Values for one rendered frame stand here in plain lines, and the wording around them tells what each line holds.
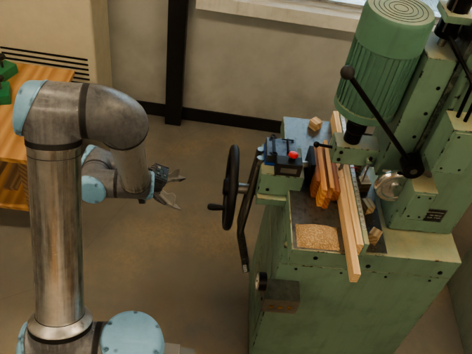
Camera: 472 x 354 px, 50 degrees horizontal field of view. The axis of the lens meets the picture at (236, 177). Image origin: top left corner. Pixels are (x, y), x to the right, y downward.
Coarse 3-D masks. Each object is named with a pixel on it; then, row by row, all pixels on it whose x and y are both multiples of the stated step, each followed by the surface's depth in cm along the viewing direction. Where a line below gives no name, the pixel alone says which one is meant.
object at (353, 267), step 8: (344, 184) 161; (344, 192) 158; (344, 200) 156; (344, 208) 154; (344, 216) 151; (344, 224) 150; (344, 232) 149; (352, 232) 147; (344, 240) 149; (352, 240) 145; (344, 248) 148; (352, 248) 143; (352, 256) 141; (352, 264) 139; (352, 272) 139; (352, 280) 140
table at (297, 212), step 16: (288, 128) 183; (304, 128) 184; (304, 144) 178; (304, 160) 172; (304, 176) 167; (256, 192) 164; (288, 192) 161; (304, 192) 162; (288, 208) 158; (304, 208) 157; (320, 208) 158; (336, 208) 159; (288, 224) 155; (320, 224) 153; (336, 224) 154; (288, 240) 153; (288, 256) 150; (304, 256) 148; (320, 256) 148; (336, 256) 148
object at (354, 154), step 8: (336, 136) 156; (368, 136) 158; (336, 144) 154; (344, 144) 154; (360, 144) 155; (368, 144) 155; (376, 144) 156; (336, 152) 155; (344, 152) 155; (352, 152) 155; (360, 152) 154; (368, 152) 154; (376, 152) 154; (336, 160) 157; (344, 160) 157; (352, 160) 157; (360, 160) 157
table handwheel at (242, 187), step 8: (232, 152) 163; (232, 160) 160; (232, 168) 159; (232, 176) 158; (224, 184) 169; (232, 184) 157; (240, 184) 171; (248, 184) 171; (224, 192) 169; (232, 192) 157; (240, 192) 171; (224, 200) 183; (232, 200) 158; (224, 208) 181; (232, 208) 159; (224, 216) 177; (232, 216) 161; (224, 224) 165
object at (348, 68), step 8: (344, 72) 120; (352, 72) 120; (352, 80) 123; (360, 88) 125; (360, 96) 126; (368, 104) 128; (376, 112) 130; (384, 128) 133; (392, 136) 135; (400, 152) 139; (400, 160) 144; (408, 160) 141; (416, 160) 140; (408, 168) 141; (416, 168) 141; (408, 176) 143; (416, 176) 143
